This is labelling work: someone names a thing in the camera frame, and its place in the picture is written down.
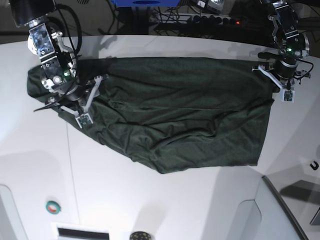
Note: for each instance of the green tape roll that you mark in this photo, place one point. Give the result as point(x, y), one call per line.
point(53, 207)

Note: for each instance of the dark green t-shirt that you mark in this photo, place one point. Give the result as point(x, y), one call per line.
point(177, 113)

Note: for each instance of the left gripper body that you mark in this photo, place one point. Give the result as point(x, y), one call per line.
point(284, 69)

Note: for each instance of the grey metal tray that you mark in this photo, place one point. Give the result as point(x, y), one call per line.
point(301, 198)

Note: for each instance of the blue bin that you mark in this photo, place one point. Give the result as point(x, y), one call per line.
point(145, 3)

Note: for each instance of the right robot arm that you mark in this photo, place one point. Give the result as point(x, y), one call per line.
point(58, 61)

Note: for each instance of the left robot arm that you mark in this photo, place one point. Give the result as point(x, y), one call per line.
point(292, 46)

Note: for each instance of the black power strip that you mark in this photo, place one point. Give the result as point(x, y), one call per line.
point(215, 20)

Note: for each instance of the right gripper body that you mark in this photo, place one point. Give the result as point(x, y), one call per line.
point(77, 97)

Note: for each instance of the black U-shaped hook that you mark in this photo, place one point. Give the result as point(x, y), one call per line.
point(314, 165)

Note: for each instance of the black perforated round object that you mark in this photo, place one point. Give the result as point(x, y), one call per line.
point(140, 235)

